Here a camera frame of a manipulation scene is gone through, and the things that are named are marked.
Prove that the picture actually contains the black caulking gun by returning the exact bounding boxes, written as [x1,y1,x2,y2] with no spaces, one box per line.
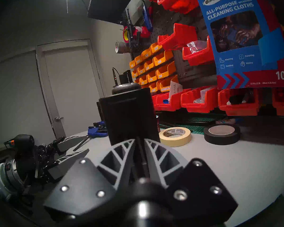
[125,9,141,52]

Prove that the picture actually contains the blue cleaning cloths box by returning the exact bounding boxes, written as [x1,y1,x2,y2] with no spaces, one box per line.
[197,0,284,89]

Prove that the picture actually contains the grey door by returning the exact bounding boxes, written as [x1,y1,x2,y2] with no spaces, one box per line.
[36,39,104,138]

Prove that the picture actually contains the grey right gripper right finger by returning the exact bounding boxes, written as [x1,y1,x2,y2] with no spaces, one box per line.
[144,139,239,220]

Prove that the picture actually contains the black tape roll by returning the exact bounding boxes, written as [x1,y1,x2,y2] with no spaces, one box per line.
[204,124,241,145]

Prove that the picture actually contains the red yellow tape roll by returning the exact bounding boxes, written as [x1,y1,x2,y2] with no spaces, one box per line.
[123,26,133,43]

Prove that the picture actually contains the grey duct tape roll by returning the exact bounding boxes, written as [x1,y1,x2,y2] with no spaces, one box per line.
[115,41,130,54]

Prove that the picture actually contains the blue bar clamp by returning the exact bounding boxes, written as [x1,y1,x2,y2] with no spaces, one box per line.
[72,121,108,151]

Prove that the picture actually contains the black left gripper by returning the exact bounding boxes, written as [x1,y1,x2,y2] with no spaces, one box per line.
[34,135,90,183]

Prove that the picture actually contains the white paper packet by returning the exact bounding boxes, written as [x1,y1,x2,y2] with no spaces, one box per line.
[169,81,183,103]

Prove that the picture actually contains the black tool stand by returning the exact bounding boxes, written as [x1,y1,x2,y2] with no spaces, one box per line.
[112,68,133,85]

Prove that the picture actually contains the black grey overhead shelf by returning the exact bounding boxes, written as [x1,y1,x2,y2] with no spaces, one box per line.
[88,0,138,25]

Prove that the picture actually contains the black white small tool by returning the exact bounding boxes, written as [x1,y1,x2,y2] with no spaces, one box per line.
[227,94,249,105]

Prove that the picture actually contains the beige masking tape roll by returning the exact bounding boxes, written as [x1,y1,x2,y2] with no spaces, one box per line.
[159,127,191,148]

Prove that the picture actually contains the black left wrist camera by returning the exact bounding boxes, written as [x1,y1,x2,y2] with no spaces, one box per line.
[4,134,35,158]

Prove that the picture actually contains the black pegboard wall panel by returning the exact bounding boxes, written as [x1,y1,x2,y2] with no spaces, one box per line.
[130,0,284,92]

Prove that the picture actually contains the black electric screwdriver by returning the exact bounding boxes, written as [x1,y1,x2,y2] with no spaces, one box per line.
[99,83,161,182]

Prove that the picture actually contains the red white tape roll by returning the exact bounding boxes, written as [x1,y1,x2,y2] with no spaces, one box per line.
[135,26,151,38]

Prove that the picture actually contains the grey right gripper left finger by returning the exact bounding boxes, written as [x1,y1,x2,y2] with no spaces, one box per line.
[43,139,136,221]

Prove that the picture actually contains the clear plastic parts bag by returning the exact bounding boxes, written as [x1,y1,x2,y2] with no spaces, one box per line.
[194,87,214,104]
[187,40,207,53]

